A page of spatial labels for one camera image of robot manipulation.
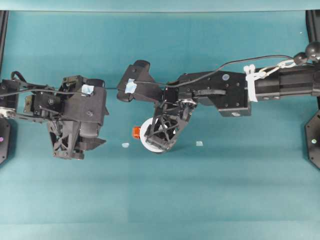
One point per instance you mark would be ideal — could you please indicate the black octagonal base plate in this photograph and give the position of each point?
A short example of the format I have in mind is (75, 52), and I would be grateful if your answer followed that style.
(312, 155)
(5, 150)

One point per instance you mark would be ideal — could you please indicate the small white paper scrap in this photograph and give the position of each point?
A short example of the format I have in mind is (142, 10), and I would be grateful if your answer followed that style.
(125, 145)
(199, 143)

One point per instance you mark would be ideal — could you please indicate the white paper cup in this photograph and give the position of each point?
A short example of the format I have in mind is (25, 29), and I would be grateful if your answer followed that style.
(145, 140)

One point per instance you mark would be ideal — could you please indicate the black frame post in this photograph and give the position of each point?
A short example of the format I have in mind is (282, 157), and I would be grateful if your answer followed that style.
(3, 37)
(313, 27)

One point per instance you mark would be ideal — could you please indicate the blue-green table cloth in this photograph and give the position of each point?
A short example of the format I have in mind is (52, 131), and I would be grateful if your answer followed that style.
(160, 187)

